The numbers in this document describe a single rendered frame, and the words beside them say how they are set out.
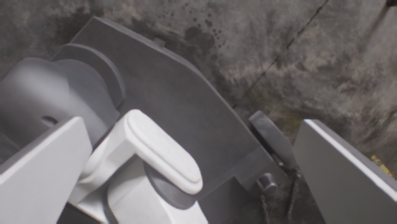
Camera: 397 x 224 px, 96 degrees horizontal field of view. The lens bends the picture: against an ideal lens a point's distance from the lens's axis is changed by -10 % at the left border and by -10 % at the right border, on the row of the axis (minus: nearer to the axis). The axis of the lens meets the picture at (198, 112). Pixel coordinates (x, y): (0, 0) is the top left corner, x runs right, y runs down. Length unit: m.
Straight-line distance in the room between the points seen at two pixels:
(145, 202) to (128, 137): 0.12
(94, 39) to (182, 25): 0.25
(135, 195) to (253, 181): 0.31
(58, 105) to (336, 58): 0.78
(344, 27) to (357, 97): 0.27
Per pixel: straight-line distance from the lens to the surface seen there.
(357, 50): 0.86
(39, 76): 0.35
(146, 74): 0.45
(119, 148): 0.33
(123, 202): 0.40
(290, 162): 0.59
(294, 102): 0.75
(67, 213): 0.99
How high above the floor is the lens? 0.60
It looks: 68 degrees down
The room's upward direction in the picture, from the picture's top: 165 degrees clockwise
